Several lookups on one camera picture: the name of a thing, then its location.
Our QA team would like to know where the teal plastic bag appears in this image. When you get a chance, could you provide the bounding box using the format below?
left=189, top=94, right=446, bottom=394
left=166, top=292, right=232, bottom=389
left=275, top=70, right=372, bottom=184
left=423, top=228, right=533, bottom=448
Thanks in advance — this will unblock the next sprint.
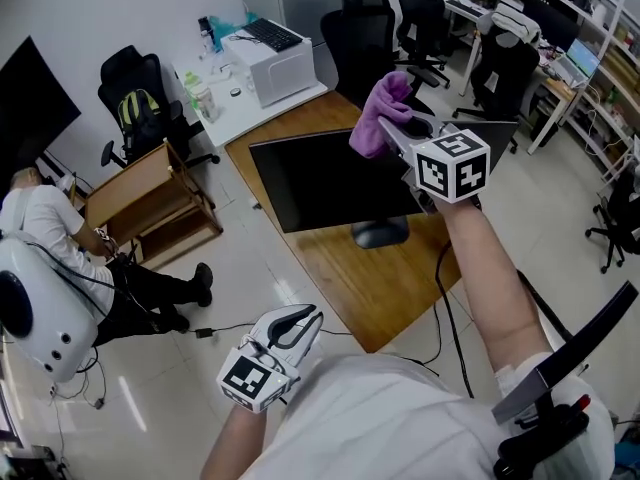
left=208, top=11, right=259, bottom=37

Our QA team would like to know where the yellow and black backpack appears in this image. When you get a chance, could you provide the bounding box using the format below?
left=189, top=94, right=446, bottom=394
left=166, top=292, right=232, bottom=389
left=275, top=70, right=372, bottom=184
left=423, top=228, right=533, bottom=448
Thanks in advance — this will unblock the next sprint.
left=117, top=89, right=164, bottom=142

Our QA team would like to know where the black monitor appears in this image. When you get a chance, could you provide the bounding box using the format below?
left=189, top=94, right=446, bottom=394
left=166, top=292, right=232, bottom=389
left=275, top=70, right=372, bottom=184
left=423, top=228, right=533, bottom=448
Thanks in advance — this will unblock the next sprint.
left=248, top=120, right=521, bottom=249

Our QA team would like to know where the black chest mount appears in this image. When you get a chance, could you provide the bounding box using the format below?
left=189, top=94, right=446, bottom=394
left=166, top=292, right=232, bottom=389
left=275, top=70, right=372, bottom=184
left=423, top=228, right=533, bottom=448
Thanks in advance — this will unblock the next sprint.
left=492, top=392, right=592, bottom=480

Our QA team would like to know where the small wooden cabinet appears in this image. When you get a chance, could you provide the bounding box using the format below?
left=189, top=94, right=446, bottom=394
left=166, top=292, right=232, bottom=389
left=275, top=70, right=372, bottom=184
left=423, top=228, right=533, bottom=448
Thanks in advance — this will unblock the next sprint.
left=83, top=137, right=224, bottom=272

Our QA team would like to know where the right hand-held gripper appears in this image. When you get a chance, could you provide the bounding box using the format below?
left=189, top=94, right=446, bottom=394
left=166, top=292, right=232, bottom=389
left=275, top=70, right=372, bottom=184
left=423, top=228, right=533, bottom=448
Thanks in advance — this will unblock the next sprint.
left=377, top=114, right=490, bottom=215

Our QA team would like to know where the black chest-mounted screen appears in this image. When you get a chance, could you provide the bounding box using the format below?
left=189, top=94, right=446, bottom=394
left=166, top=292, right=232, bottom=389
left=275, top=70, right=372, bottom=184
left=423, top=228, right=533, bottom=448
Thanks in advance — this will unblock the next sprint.
left=491, top=280, right=640, bottom=425

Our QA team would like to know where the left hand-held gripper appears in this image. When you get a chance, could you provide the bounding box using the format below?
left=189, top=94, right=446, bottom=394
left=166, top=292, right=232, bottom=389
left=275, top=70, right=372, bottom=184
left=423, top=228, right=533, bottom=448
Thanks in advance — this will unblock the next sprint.
left=215, top=303, right=324, bottom=414

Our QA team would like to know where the open laptop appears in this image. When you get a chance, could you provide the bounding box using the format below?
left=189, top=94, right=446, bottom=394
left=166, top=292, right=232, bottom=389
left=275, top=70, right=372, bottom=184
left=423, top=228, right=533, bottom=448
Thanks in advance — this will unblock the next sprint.
left=552, top=37, right=601, bottom=90

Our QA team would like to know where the white hard-shell backpack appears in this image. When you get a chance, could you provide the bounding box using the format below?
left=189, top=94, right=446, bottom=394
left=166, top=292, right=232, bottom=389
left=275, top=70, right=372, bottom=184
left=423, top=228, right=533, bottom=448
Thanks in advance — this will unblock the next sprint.
left=0, top=232, right=100, bottom=384

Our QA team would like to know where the black shoulder strap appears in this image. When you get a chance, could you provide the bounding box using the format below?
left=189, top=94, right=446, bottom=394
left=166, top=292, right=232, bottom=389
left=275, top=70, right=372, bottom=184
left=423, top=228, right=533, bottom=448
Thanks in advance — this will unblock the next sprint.
left=517, top=269, right=575, bottom=345

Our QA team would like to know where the black floor cable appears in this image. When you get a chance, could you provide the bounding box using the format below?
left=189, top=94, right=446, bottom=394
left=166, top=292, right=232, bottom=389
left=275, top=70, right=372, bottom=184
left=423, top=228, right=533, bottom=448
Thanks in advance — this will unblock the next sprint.
left=399, top=300, right=445, bottom=367

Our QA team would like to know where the person's white shirt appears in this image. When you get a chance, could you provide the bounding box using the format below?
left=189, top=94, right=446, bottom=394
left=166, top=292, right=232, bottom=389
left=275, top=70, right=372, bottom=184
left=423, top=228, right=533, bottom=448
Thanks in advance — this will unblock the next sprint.
left=249, top=351, right=617, bottom=480

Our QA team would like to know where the person's left forearm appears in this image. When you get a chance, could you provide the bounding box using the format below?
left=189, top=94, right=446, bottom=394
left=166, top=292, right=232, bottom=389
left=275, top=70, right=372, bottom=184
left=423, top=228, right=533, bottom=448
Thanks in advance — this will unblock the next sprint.
left=199, top=403, right=274, bottom=480

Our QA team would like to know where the white shelf unit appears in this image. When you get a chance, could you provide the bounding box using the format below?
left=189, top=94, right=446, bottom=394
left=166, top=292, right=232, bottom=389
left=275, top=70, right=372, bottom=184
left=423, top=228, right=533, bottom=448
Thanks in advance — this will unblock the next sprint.
left=447, top=0, right=640, bottom=179

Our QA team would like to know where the black keyboard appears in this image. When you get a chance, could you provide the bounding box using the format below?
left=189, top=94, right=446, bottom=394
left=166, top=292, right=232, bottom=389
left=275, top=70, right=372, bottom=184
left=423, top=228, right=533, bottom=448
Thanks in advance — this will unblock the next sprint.
left=242, top=17, right=304, bottom=53

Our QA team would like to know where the white garment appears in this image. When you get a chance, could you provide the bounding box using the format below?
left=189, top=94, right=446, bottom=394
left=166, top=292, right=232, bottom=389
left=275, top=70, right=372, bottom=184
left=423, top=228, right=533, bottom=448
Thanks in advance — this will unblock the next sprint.
left=477, top=9, right=542, bottom=44

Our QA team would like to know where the black office chair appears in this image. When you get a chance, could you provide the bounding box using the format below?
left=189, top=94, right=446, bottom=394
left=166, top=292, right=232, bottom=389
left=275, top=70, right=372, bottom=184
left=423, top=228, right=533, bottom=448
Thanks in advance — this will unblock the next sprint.
left=584, top=165, right=640, bottom=275
left=452, top=27, right=542, bottom=124
left=97, top=45, right=221, bottom=169
left=393, top=0, right=452, bottom=89
left=319, top=0, right=436, bottom=119

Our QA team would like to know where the large black wall screen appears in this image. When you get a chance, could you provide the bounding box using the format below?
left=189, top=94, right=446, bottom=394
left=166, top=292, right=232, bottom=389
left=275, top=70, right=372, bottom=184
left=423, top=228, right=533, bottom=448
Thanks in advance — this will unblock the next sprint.
left=0, top=35, right=83, bottom=184

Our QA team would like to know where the person's right forearm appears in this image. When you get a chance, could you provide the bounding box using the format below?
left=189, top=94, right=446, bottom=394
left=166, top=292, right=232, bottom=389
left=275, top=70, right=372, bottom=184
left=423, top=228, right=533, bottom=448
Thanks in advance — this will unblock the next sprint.
left=439, top=195, right=554, bottom=377

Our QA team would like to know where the purple cloth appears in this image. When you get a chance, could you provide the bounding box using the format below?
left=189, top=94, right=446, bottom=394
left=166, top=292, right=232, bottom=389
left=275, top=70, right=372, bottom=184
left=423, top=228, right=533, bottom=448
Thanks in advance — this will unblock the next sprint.
left=348, top=71, right=417, bottom=160

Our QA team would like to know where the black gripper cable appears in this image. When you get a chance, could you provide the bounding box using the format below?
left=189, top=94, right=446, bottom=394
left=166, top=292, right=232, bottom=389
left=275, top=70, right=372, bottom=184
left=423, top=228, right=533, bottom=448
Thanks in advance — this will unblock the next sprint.
left=433, top=240, right=476, bottom=400

